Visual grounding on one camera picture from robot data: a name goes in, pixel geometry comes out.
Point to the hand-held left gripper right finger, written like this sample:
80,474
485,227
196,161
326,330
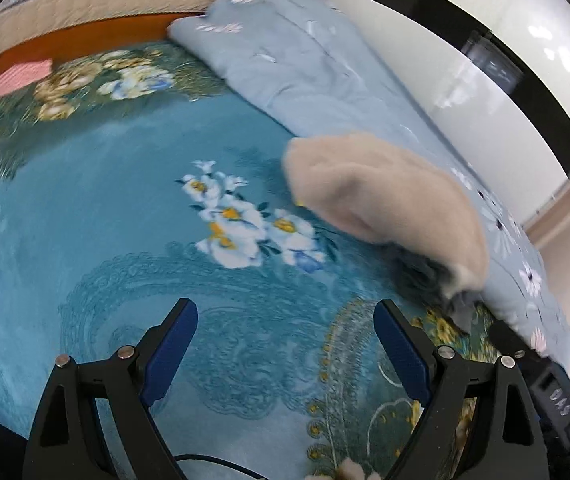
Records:
405,355

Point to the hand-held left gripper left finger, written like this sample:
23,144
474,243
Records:
170,355

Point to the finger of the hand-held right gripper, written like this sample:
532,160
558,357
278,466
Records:
505,335

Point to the beige fuzzy printed sweater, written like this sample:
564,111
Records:
390,195

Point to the teal floral blanket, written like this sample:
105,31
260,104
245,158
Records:
115,185

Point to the white glossy wardrobe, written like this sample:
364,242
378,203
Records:
465,110

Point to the light blue floral quilt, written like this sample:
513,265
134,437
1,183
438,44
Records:
305,60

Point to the pink cloth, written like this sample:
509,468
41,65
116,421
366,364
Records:
20,77

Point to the orange wooden bed frame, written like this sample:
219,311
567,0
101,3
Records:
90,37

